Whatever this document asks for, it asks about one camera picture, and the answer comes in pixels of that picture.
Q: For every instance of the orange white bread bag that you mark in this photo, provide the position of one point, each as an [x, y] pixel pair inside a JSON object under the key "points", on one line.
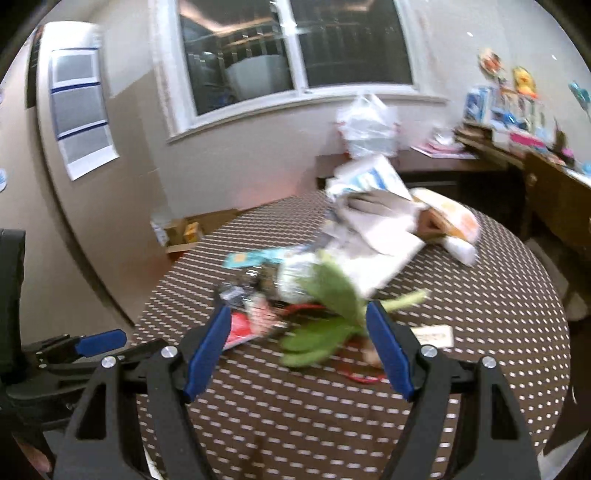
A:
{"points": [[458, 228]]}

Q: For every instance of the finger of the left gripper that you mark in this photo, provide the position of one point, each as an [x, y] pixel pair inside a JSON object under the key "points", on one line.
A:
{"points": [[90, 346]]}

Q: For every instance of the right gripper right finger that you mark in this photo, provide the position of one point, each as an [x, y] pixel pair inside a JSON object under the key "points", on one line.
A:
{"points": [[492, 438]]}

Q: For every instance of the white blue paper on fridge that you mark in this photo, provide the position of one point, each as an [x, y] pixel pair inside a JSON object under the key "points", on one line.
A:
{"points": [[80, 120]]}

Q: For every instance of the teal snack wrapper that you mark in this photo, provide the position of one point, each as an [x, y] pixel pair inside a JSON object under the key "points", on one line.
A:
{"points": [[254, 258]]}

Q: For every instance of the red snack wrapper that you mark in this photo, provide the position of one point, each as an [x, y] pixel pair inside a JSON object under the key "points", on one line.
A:
{"points": [[255, 320]]}

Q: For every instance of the small white paper slip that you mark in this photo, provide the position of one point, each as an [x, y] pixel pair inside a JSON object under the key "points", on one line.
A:
{"points": [[439, 336]]}

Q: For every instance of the beige refrigerator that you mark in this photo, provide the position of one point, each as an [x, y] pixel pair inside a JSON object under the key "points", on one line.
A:
{"points": [[91, 257]]}

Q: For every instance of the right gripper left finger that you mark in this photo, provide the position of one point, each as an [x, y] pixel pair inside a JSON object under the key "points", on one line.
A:
{"points": [[103, 439]]}

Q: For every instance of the small yellow box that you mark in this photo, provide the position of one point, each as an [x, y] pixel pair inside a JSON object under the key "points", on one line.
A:
{"points": [[192, 232]]}

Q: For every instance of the dark wooden cabinet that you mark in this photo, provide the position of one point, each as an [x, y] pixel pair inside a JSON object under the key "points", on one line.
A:
{"points": [[526, 193]]}

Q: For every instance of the newspaper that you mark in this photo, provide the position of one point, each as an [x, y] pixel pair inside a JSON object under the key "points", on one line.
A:
{"points": [[371, 236]]}

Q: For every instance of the brown dotted tablecloth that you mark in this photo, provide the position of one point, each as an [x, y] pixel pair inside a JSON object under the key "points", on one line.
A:
{"points": [[341, 419]]}

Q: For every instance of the white framed window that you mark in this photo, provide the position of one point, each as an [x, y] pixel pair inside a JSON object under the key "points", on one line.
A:
{"points": [[218, 62]]}

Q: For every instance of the white blue plastic bag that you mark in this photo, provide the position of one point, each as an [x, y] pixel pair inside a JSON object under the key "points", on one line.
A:
{"points": [[368, 178]]}

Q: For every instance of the white plastic bag on cabinet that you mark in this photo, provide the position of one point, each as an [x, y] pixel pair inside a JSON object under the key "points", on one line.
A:
{"points": [[369, 127]]}

